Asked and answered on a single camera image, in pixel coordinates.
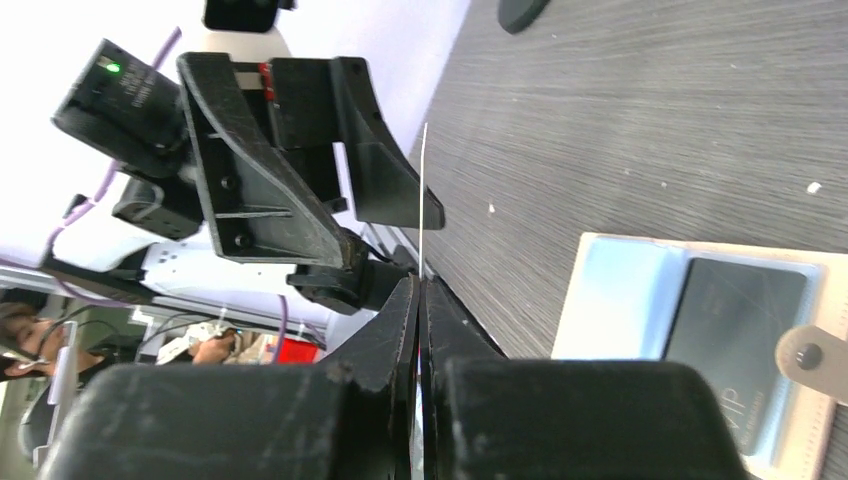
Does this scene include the black credit card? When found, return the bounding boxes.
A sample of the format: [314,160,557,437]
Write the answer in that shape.
[664,257,820,463]

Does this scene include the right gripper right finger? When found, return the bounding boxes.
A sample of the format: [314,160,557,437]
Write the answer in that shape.
[423,280,746,479]

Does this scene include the beige card holder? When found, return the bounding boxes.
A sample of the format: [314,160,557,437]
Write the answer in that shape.
[551,233,847,479]

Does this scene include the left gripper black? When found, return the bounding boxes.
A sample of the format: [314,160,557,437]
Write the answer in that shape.
[109,52,446,315]

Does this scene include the red microphone on stand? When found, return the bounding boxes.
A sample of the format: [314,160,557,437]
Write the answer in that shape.
[497,0,550,35]

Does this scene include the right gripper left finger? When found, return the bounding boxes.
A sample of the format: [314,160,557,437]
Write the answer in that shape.
[39,277,420,479]

